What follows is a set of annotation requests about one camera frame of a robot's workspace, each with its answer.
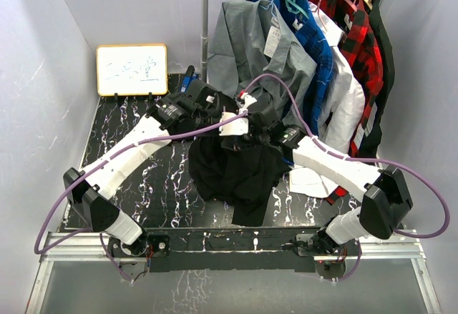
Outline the white shirt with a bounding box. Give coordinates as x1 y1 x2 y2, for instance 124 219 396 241
289 1 366 199

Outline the whiteboard with yellow frame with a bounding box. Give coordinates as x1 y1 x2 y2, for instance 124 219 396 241
96 44 168 97

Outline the black hanging jacket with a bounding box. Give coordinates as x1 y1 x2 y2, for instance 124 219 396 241
328 0 396 160

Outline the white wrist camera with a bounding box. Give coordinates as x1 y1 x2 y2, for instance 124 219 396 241
235 91 257 109
219 112 249 137

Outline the aluminium frame rail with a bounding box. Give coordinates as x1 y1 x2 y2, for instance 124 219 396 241
26 233 442 313

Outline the blue plaid shirt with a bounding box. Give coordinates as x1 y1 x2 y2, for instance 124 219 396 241
248 0 333 135

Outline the red black plaid shirt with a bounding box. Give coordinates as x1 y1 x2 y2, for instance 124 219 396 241
308 0 386 206

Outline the blue stapler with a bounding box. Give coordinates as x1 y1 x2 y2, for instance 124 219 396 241
180 65 200 92

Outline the grey shirt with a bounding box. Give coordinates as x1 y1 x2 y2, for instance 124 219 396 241
208 0 317 124

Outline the pink hanger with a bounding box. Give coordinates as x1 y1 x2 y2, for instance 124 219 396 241
311 0 338 32

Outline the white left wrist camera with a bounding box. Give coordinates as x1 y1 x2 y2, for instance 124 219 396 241
219 112 249 137

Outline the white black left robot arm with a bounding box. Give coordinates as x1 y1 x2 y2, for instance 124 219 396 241
63 79 224 256

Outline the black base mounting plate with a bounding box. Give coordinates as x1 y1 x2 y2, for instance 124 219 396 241
108 227 358 273

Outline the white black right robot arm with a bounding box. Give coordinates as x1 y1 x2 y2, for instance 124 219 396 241
243 104 413 255

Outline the teal hanger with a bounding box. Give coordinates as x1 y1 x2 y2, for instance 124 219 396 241
285 0 309 19

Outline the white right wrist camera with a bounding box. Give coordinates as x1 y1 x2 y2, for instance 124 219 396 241
235 91 257 109

